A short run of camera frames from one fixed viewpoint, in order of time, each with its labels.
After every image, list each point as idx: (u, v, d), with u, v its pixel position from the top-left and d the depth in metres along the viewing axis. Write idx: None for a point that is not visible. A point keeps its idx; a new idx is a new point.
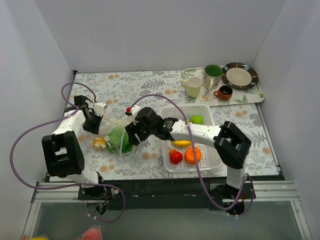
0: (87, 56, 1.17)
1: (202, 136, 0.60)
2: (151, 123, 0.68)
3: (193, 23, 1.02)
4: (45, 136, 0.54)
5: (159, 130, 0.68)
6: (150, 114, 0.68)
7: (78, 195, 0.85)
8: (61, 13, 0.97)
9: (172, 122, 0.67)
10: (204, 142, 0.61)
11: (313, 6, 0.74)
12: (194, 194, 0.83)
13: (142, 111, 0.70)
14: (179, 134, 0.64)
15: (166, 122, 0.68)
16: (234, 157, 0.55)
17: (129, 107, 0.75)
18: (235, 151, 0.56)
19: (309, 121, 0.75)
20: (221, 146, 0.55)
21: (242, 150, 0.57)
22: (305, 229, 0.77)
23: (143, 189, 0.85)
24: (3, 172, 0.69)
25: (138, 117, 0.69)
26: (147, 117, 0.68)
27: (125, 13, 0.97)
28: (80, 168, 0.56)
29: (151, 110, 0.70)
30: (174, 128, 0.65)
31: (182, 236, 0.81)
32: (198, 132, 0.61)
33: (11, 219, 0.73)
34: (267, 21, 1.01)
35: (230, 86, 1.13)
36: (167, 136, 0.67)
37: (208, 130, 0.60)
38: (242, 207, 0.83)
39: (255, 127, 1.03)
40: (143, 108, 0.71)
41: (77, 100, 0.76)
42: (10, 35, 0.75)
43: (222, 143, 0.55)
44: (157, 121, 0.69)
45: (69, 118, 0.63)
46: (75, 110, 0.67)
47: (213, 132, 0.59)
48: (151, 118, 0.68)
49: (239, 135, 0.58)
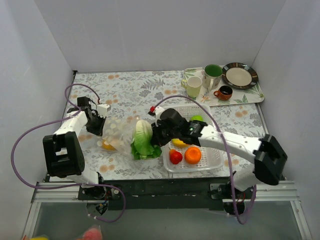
0: (87, 57, 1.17)
1: (238, 147, 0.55)
2: (176, 126, 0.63)
3: (192, 23, 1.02)
4: (46, 136, 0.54)
5: (183, 133, 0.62)
6: (174, 116, 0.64)
7: (78, 195, 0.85)
8: (61, 13, 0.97)
9: (198, 125, 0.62)
10: (240, 154, 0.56)
11: (313, 5, 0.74)
12: (194, 194, 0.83)
13: (167, 112, 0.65)
14: (210, 142, 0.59)
15: (192, 125, 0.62)
16: (273, 175, 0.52)
17: (153, 107, 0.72)
18: (274, 168, 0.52)
19: (309, 121, 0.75)
20: (260, 162, 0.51)
21: (279, 166, 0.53)
22: (305, 229, 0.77)
23: (143, 189, 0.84)
24: (3, 172, 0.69)
25: (162, 118, 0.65)
26: (171, 119, 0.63)
27: (124, 13, 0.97)
28: (80, 168, 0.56)
29: (175, 112, 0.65)
30: (203, 134, 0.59)
31: (181, 236, 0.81)
32: (234, 143, 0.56)
33: (11, 219, 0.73)
34: (267, 20, 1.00)
35: (230, 86, 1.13)
36: (193, 141, 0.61)
37: (246, 142, 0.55)
38: (242, 207, 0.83)
39: (255, 127, 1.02)
40: (167, 110, 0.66)
41: (80, 101, 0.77)
42: (11, 35, 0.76)
43: (262, 158, 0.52)
44: (182, 124, 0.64)
45: (71, 118, 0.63)
46: (78, 111, 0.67)
47: (252, 145, 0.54)
48: (176, 120, 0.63)
49: (278, 150, 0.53)
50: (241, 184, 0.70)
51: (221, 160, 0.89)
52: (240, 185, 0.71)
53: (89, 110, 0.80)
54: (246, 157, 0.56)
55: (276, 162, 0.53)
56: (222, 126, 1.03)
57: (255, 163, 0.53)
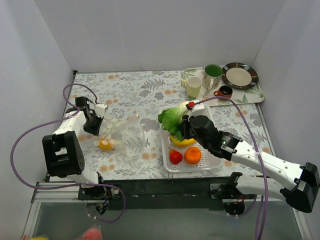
0: (87, 57, 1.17)
1: (277, 172, 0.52)
2: (207, 136, 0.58)
3: (192, 23, 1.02)
4: (45, 136, 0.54)
5: (215, 145, 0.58)
6: (208, 125, 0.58)
7: (78, 195, 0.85)
8: (61, 13, 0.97)
9: (231, 139, 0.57)
10: (276, 178, 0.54)
11: (313, 5, 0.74)
12: (194, 194, 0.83)
13: (199, 120, 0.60)
14: (244, 160, 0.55)
15: (224, 138, 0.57)
16: (310, 206, 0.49)
17: (192, 103, 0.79)
18: (312, 198, 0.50)
19: (309, 121, 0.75)
20: (300, 192, 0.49)
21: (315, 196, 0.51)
22: (305, 229, 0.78)
23: (143, 189, 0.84)
24: (3, 172, 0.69)
25: (193, 126, 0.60)
26: (204, 128, 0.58)
27: (124, 13, 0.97)
28: (80, 168, 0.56)
29: (208, 121, 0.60)
30: (238, 151, 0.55)
31: (181, 236, 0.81)
32: (273, 167, 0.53)
33: (11, 219, 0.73)
34: (267, 20, 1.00)
35: (230, 86, 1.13)
36: (224, 154, 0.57)
37: (287, 168, 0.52)
38: (242, 207, 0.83)
39: (255, 127, 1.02)
40: (200, 117, 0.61)
41: (78, 101, 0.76)
42: (11, 34, 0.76)
43: (304, 188, 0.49)
44: (214, 135, 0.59)
45: (70, 118, 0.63)
46: (76, 111, 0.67)
47: (292, 172, 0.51)
48: (209, 130, 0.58)
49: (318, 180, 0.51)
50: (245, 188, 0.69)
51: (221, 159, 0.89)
52: (245, 190, 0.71)
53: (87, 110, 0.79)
54: (282, 182, 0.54)
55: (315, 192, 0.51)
56: (222, 126, 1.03)
57: (294, 192, 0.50)
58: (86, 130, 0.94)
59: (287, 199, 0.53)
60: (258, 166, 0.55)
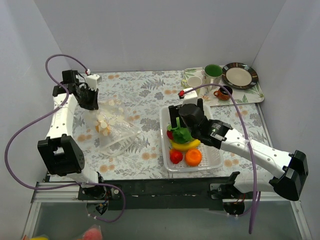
0: (87, 57, 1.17)
1: (266, 160, 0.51)
2: (196, 124, 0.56)
3: (192, 23, 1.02)
4: (41, 141, 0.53)
5: (204, 133, 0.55)
6: (197, 112, 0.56)
7: (78, 195, 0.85)
8: (61, 13, 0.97)
9: (221, 126, 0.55)
10: (264, 166, 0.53)
11: (313, 5, 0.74)
12: (194, 194, 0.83)
13: (187, 108, 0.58)
14: (234, 148, 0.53)
15: (214, 126, 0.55)
16: (297, 194, 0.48)
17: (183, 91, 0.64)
18: (299, 187, 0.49)
19: (309, 121, 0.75)
20: (288, 180, 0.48)
21: (302, 184, 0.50)
22: (305, 228, 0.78)
23: (143, 189, 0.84)
24: (3, 173, 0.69)
25: (181, 113, 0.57)
26: (192, 115, 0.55)
27: (124, 13, 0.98)
28: (80, 166, 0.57)
29: (196, 108, 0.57)
30: (228, 139, 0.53)
31: (181, 236, 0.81)
32: (262, 154, 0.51)
33: (11, 219, 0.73)
34: (267, 21, 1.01)
35: (230, 86, 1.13)
36: (213, 142, 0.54)
37: (276, 155, 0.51)
38: (242, 207, 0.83)
39: (255, 127, 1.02)
40: (188, 104, 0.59)
41: (66, 76, 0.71)
42: (11, 34, 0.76)
43: (292, 176, 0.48)
44: (203, 123, 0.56)
45: (61, 111, 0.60)
46: (66, 96, 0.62)
47: (281, 160, 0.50)
48: (197, 118, 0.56)
49: (307, 167, 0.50)
50: (242, 185, 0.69)
51: (221, 159, 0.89)
52: (242, 188, 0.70)
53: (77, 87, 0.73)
54: (270, 170, 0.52)
55: (302, 180, 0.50)
56: None
57: (282, 180, 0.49)
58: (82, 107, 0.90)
59: (275, 188, 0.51)
60: (247, 155, 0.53)
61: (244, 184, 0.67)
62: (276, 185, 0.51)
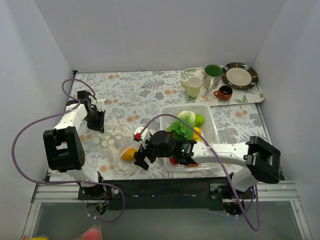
0: (87, 57, 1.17)
1: (229, 156, 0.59)
2: (170, 148, 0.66)
3: (192, 23, 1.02)
4: (46, 131, 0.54)
5: (177, 155, 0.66)
6: (168, 139, 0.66)
7: (78, 194, 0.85)
8: (61, 13, 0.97)
9: (190, 145, 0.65)
10: (234, 162, 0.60)
11: (313, 5, 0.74)
12: (194, 194, 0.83)
13: (160, 136, 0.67)
14: (203, 157, 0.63)
15: (183, 146, 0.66)
16: (270, 174, 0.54)
17: (138, 133, 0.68)
18: (269, 167, 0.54)
19: (309, 121, 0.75)
20: (254, 166, 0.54)
21: (275, 164, 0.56)
22: (305, 229, 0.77)
23: (143, 189, 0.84)
24: (3, 172, 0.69)
25: (155, 142, 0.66)
26: (165, 143, 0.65)
27: (124, 13, 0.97)
28: (80, 163, 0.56)
29: (167, 134, 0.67)
30: (195, 152, 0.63)
31: (182, 236, 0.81)
32: (223, 153, 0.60)
33: (11, 218, 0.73)
34: (267, 20, 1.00)
35: (230, 86, 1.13)
36: (188, 160, 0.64)
37: (235, 149, 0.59)
38: (242, 207, 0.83)
39: (255, 127, 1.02)
40: (158, 133, 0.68)
41: (80, 94, 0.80)
42: (11, 35, 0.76)
43: (255, 161, 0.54)
44: (175, 146, 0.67)
45: (71, 112, 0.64)
46: (77, 104, 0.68)
47: (241, 151, 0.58)
48: (170, 142, 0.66)
49: (271, 147, 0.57)
50: (241, 185, 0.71)
51: None
52: (241, 187, 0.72)
53: (89, 103, 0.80)
54: (240, 164, 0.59)
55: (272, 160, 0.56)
56: (222, 126, 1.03)
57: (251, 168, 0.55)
58: (90, 127, 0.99)
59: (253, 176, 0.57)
60: (213, 158, 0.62)
61: (238, 183, 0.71)
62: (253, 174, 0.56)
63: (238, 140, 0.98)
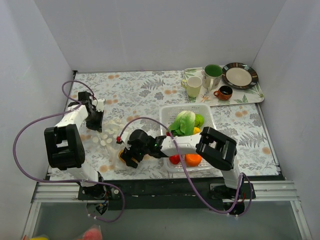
0: (87, 57, 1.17)
1: (186, 146, 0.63)
2: (144, 144, 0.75)
3: (192, 22, 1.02)
4: (48, 128, 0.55)
5: (152, 149, 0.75)
6: (141, 135, 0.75)
7: (78, 194, 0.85)
8: (61, 13, 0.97)
9: (161, 140, 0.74)
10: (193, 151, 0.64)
11: (313, 5, 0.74)
12: (194, 194, 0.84)
13: (134, 133, 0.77)
14: (169, 149, 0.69)
15: (157, 141, 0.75)
16: (219, 160, 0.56)
17: (119, 136, 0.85)
18: (220, 153, 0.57)
19: (309, 121, 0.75)
20: (202, 153, 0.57)
21: (227, 151, 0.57)
22: (305, 229, 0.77)
23: (143, 189, 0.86)
24: (3, 173, 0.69)
25: (131, 139, 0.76)
26: (139, 139, 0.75)
27: (125, 13, 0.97)
28: (81, 160, 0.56)
29: (141, 132, 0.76)
30: (163, 145, 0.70)
31: (181, 236, 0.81)
32: (182, 143, 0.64)
33: (11, 218, 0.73)
34: (267, 21, 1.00)
35: (230, 86, 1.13)
36: (160, 154, 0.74)
37: (191, 139, 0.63)
38: (242, 207, 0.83)
39: (255, 127, 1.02)
40: (134, 130, 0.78)
41: (81, 95, 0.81)
42: (11, 35, 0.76)
43: (204, 149, 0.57)
44: (149, 142, 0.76)
45: (72, 112, 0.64)
46: (78, 105, 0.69)
47: (195, 140, 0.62)
48: (143, 139, 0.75)
49: (224, 137, 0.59)
50: (233, 182, 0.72)
51: None
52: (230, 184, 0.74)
53: (89, 104, 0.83)
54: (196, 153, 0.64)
55: (224, 148, 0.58)
56: (222, 126, 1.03)
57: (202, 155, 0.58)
58: (89, 127, 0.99)
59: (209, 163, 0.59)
60: (174, 149, 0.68)
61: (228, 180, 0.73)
62: (208, 161, 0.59)
63: (238, 140, 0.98)
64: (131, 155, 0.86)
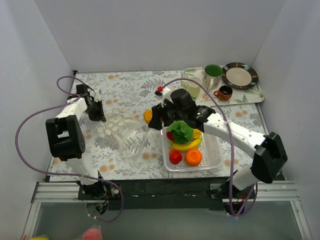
0: (87, 57, 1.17)
1: (241, 140, 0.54)
2: (184, 107, 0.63)
3: (192, 22, 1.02)
4: (48, 119, 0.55)
5: (190, 115, 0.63)
6: (185, 97, 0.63)
7: (78, 195, 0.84)
8: (61, 13, 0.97)
9: (206, 111, 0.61)
10: (243, 147, 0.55)
11: (313, 5, 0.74)
12: (194, 194, 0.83)
13: (177, 92, 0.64)
14: (213, 129, 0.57)
15: (200, 110, 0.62)
16: (267, 171, 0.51)
17: (160, 87, 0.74)
18: (271, 165, 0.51)
19: (309, 121, 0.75)
20: (258, 156, 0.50)
21: (277, 165, 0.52)
22: (306, 229, 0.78)
23: (143, 189, 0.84)
24: (3, 173, 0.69)
25: (172, 97, 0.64)
26: (181, 99, 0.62)
27: (125, 13, 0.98)
28: (82, 149, 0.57)
29: (187, 93, 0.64)
30: (209, 121, 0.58)
31: (182, 236, 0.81)
32: (238, 134, 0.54)
33: (11, 218, 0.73)
34: (267, 21, 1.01)
35: (230, 86, 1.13)
36: (197, 125, 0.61)
37: (250, 135, 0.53)
38: (242, 207, 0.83)
39: (255, 127, 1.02)
40: (180, 90, 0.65)
41: (79, 88, 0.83)
42: (11, 35, 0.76)
43: (262, 153, 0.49)
44: (190, 107, 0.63)
45: (71, 104, 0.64)
46: (77, 97, 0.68)
47: (255, 139, 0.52)
48: (185, 101, 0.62)
49: (283, 151, 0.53)
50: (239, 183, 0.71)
51: (221, 160, 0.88)
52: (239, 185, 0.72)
53: (88, 97, 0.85)
54: (246, 150, 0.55)
55: (277, 162, 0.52)
56: None
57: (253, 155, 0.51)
58: (93, 119, 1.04)
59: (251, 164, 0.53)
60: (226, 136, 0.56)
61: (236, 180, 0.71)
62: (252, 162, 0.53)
63: None
64: (161, 114, 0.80)
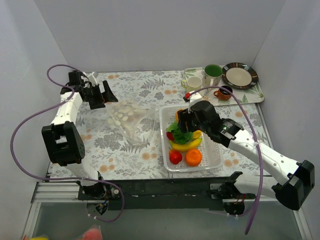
0: (87, 57, 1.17)
1: (272, 166, 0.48)
2: (207, 120, 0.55)
3: (192, 22, 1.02)
4: (45, 127, 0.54)
5: (214, 129, 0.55)
6: (209, 109, 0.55)
7: (78, 195, 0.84)
8: (61, 13, 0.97)
9: (232, 125, 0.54)
10: (272, 172, 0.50)
11: (313, 5, 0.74)
12: (194, 194, 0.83)
13: (200, 103, 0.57)
14: (240, 148, 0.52)
15: (225, 124, 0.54)
16: (296, 203, 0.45)
17: (189, 93, 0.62)
18: (301, 197, 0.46)
19: (309, 121, 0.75)
20: (290, 187, 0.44)
21: (305, 196, 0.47)
22: (305, 229, 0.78)
23: (143, 189, 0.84)
24: (3, 173, 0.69)
25: (194, 109, 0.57)
26: (204, 111, 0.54)
27: (124, 13, 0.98)
28: (81, 155, 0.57)
29: (211, 104, 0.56)
30: (237, 138, 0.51)
31: (182, 236, 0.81)
32: (269, 159, 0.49)
33: (11, 218, 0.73)
34: (267, 21, 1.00)
35: (230, 86, 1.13)
36: (221, 139, 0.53)
37: (283, 162, 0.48)
38: (242, 207, 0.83)
39: (255, 127, 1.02)
40: (204, 100, 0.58)
41: (73, 76, 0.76)
42: (11, 35, 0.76)
43: (295, 184, 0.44)
44: (214, 120, 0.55)
45: (66, 103, 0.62)
46: (71, 93, 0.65)
47: (288, 167, 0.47)
48: (209, 114, 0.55)
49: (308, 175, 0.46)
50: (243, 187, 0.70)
51: (221, 160, 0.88)
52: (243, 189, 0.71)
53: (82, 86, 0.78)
54: (274, 176, 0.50)
55: (305, 192, 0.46)
56: None
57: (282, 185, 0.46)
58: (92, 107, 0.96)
59: (277, 193, 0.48)
60: (255, 157, 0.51)
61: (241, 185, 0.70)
62: (277, 190, 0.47)
63: None
64: (186, 120, 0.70)
